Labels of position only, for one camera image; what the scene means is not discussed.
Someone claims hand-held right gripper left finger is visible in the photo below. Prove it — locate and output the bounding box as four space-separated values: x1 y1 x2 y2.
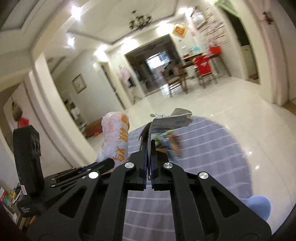
26 123 151 241

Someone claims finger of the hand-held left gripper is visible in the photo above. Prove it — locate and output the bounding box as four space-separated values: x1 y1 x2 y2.
55 161 99 179
52 158 115 186

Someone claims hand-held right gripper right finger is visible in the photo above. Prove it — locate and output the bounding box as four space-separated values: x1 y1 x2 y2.
150 139 272 241

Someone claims white printed plastic bag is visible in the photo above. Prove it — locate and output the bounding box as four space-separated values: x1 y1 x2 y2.
96 112 130 165

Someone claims colourful snack wrapper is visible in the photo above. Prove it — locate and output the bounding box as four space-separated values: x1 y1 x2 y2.
154 131 183 161

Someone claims blue plastic basin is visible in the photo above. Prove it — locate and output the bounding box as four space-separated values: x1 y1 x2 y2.
245 195 271 223

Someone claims brown ottoman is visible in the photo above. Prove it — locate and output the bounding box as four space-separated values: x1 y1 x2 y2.
84 117 103 138

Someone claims blue checked tablecloth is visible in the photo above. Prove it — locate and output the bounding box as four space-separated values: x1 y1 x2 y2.
120 116 252 241

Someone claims white rack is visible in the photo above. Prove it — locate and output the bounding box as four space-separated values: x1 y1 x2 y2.
62 91 85 132

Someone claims small framed picture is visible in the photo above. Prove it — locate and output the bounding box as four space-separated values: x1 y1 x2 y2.
71 73 88 94

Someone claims pink jacket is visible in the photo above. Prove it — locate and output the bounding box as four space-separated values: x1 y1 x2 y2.
117 66 130 81

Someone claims wooden chair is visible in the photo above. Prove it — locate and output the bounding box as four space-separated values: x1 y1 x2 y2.
193 56 219 88
162 68 189 98

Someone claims wooden dining table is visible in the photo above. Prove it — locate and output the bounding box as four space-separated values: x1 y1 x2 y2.
178 53 232 93

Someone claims red chair cover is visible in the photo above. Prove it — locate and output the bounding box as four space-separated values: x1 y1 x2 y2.
193 56 212 76

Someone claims red bag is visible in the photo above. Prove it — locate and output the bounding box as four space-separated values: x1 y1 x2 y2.
208 44 223 56

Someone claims black chandelier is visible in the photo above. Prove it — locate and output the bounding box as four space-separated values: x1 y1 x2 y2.
129 10 153 32

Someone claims large framed picture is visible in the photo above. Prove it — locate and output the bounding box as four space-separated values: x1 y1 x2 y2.
191 7 208 29

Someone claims pink curtain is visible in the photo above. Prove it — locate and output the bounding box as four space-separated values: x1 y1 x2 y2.
252 0 292 106

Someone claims green curtain valance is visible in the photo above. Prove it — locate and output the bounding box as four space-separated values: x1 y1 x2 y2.
214 0 232 11

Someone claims red diamond wall decoration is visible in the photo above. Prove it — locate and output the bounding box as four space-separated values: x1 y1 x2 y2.
172 23 189 37

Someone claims wall of paper sheets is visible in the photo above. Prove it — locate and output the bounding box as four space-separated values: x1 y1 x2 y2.
196 14 229 47

